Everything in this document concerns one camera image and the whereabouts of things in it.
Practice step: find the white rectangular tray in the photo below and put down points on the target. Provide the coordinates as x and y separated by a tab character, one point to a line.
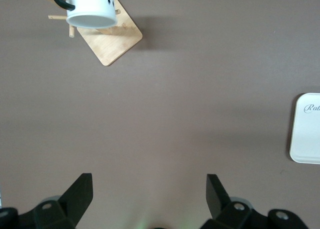
307	136

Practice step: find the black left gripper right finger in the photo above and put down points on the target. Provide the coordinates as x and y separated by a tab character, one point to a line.
221	207

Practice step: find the wooden cup rack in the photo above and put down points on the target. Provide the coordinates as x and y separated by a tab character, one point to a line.
110	44

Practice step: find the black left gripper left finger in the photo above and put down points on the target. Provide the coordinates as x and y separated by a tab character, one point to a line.
73	204

